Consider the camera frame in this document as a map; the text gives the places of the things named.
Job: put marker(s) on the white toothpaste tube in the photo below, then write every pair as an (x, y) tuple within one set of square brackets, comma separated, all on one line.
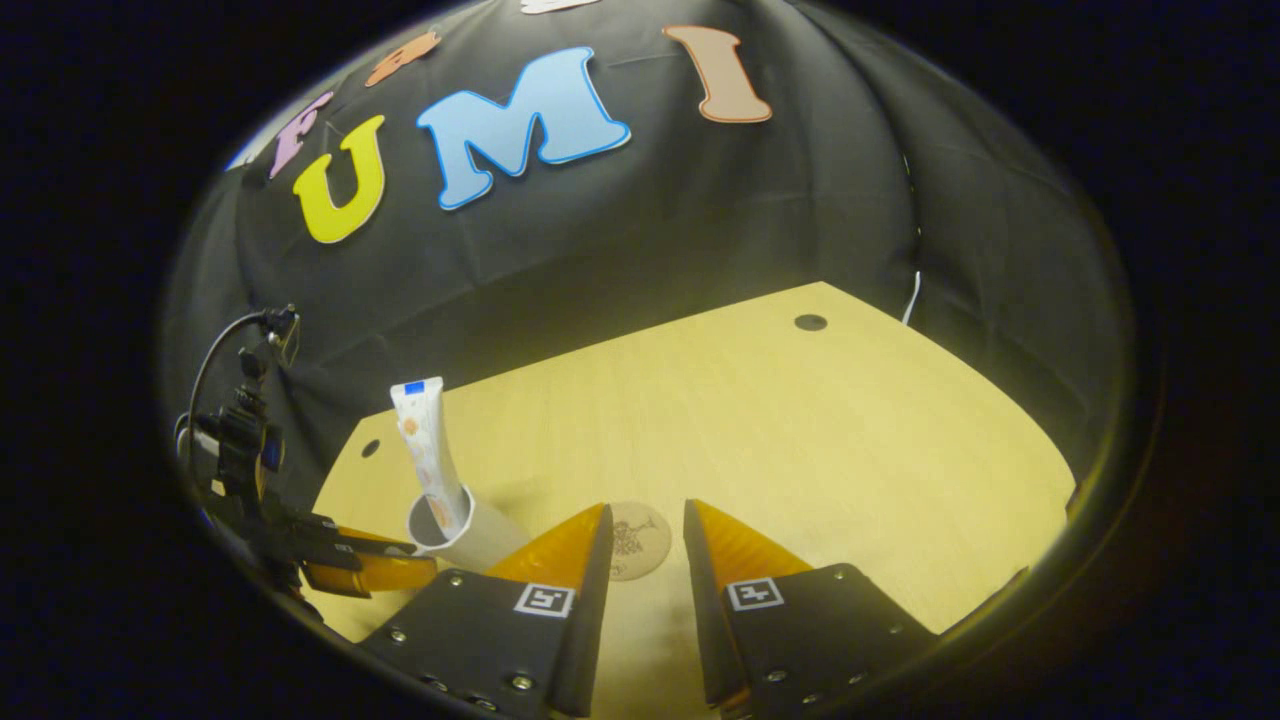
[(428, 450)]

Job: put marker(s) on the black backdrop cloth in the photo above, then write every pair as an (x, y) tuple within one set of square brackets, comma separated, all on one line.
[(700, 220)]

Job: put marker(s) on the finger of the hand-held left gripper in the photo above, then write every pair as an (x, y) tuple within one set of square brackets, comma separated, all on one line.
[(370, 575), (325, 535)]

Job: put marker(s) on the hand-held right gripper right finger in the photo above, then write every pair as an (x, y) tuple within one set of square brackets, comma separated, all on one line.
[(700, 620)]

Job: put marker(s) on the round wooden coaster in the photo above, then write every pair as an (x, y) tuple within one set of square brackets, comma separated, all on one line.
[(640, 540)]

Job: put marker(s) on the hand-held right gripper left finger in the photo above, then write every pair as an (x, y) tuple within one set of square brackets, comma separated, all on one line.
[(590, 620)]

